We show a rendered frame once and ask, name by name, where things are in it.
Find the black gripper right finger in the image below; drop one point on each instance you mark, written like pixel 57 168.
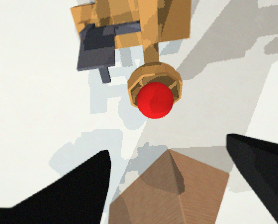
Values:
pixel 257 161

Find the red ball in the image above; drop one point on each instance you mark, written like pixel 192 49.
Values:
pixel 155 100

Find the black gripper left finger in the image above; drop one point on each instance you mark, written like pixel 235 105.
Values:
pixel 78 197

